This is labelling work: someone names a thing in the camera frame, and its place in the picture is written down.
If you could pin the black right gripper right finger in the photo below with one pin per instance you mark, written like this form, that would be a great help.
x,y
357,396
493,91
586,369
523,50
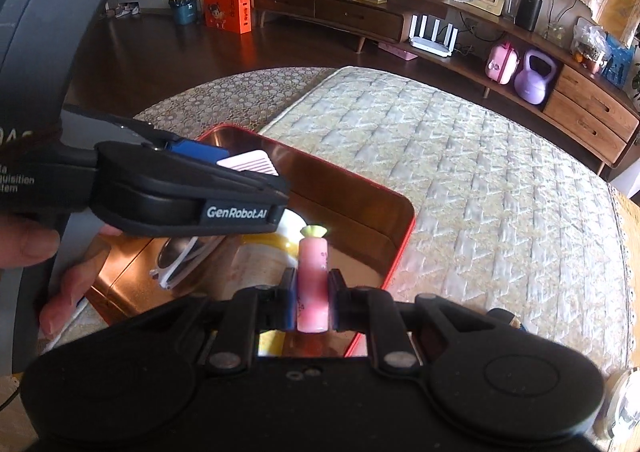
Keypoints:
x,y
474,369

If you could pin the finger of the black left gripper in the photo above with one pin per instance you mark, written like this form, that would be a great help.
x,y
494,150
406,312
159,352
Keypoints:
x,y
157,193
85,129

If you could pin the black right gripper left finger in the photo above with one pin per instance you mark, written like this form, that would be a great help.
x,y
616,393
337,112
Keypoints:
x,y
225,334

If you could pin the pink tube with green cap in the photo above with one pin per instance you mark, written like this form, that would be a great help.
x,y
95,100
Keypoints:
x,y
312,281

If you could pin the pink striped card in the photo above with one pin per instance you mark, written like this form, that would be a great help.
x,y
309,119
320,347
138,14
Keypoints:
x,y
256,161

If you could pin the white yellow bottle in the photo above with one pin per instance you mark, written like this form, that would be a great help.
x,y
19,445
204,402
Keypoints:
x,y
262,259

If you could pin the round metal tin can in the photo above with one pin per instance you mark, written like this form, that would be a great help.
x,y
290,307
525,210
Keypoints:
x,y
619,413

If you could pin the teal bucket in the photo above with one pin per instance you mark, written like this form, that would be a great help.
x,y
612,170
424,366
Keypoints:
x,y
184,12

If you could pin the quilted white yellow mat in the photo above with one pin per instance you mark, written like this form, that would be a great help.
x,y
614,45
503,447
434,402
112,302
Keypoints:
x,y
504,218

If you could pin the red metal tin box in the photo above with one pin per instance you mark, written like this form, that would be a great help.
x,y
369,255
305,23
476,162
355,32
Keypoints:
x,y
368,229

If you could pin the orange gift bag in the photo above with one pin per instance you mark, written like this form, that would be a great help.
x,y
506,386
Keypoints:
x,y
229,15

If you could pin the wooden tv cabinet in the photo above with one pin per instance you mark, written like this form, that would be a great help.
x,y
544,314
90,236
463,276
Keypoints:
x,y
584,107

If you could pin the pink flat box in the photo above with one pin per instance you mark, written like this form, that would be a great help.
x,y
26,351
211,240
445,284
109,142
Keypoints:
x,y
396,51

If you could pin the purple kettlebell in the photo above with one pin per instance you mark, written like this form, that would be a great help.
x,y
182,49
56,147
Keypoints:
x,y
530,85

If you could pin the pink toy case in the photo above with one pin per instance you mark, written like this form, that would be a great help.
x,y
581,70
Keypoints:
x,y
502,63

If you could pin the blue packaged item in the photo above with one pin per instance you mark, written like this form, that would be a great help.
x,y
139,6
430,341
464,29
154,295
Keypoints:
x,y
619,62

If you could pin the white wifi router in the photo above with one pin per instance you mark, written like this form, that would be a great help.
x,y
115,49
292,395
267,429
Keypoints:
x,y
431,37

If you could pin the clear bag of fruit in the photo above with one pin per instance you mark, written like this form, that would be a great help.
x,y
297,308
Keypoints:
x,y
590,46

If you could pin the black speaker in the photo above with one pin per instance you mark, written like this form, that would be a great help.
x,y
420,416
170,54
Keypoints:
x,y
527,15

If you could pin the white frame sunglasses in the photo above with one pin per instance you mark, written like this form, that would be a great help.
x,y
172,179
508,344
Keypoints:
x,y
178,257

